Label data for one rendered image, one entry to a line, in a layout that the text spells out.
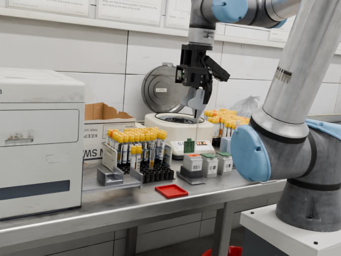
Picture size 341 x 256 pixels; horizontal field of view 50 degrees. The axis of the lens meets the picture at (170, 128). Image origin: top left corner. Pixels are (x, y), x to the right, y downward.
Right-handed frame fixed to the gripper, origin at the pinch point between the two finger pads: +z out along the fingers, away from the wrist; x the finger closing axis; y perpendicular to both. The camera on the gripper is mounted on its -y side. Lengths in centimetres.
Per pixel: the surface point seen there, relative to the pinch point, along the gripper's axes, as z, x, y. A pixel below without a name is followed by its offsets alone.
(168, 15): -31, -57, -20
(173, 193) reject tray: 20.4, 8.0, 11.2
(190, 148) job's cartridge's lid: 11.4, -3.0, -0.7
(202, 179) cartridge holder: 19.2, 4.1, -1.2
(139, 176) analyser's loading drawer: 15.3, 5.8, 20.8
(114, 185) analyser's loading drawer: 16.6, 6.8, 28.2
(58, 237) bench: 26, 10, 43
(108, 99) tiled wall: 6, -57, 6
